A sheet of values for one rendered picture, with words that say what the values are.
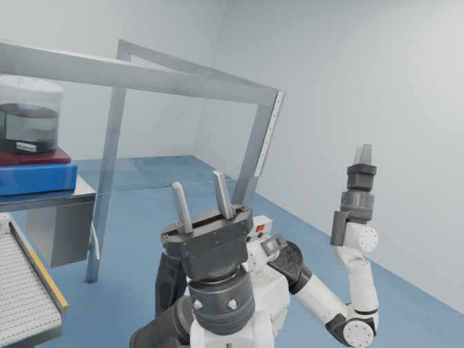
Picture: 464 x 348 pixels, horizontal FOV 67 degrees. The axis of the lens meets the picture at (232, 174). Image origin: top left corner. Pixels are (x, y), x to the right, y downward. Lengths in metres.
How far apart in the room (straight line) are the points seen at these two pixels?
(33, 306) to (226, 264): 0.96
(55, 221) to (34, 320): 0.37
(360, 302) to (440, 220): 2.94
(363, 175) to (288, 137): 3.61
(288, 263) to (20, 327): 0.81
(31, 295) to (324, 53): 3.87
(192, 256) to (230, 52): 5.03
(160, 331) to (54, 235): 0.47
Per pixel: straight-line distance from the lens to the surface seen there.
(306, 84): 4.52
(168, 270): 0.94
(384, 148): 4.06
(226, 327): 0.51
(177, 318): 0.72
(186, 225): 0.44
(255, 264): 0.80
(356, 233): 1.01
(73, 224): 1.09
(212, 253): 0.46
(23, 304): 1.37
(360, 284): 1.08
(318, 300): 1.09
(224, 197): 0.45
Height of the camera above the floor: 1.73
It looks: 19 degrees down
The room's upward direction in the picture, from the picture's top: 15 degrees clockwise
